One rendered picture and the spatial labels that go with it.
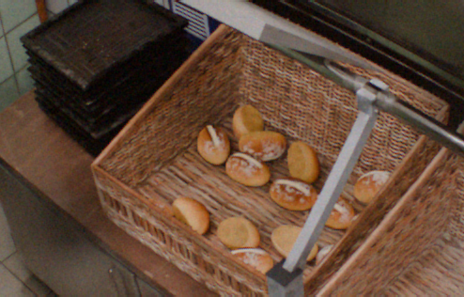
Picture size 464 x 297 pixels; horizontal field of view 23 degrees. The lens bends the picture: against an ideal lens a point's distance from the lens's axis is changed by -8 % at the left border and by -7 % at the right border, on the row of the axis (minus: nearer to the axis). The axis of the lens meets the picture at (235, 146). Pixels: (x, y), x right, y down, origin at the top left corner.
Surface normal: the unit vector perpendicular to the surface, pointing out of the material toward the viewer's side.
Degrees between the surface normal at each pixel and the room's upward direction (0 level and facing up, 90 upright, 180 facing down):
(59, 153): 0
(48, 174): 0
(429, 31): 70
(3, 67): 90
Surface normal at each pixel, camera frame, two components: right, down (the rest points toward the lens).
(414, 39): -0.70, 0.26
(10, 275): -0.11, -0.73
